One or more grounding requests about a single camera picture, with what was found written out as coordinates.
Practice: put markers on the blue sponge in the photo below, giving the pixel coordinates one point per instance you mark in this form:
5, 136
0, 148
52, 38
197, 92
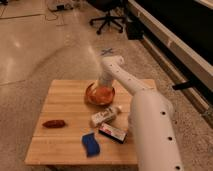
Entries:
91, 145

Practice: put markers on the wooden table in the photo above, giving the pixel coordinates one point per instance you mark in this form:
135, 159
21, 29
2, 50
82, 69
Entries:
63, 146

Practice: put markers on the brown sausage-shaped object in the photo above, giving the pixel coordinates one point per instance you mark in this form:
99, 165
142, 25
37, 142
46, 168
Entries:
54, 124

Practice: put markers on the black and white box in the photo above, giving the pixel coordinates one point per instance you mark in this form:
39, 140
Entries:
113, 132

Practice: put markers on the black office chair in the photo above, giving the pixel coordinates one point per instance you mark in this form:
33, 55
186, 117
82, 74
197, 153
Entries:
106, 6

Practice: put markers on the orange ceramic bowl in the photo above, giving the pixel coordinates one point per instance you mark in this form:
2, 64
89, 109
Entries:
99, 95

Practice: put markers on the white bottle with label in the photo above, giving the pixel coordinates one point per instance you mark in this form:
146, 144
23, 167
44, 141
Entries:
108, 114

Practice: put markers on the black box on floor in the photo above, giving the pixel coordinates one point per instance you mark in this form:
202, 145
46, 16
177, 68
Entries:
134, 31

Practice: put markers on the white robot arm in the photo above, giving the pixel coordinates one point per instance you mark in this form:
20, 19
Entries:
150, 117

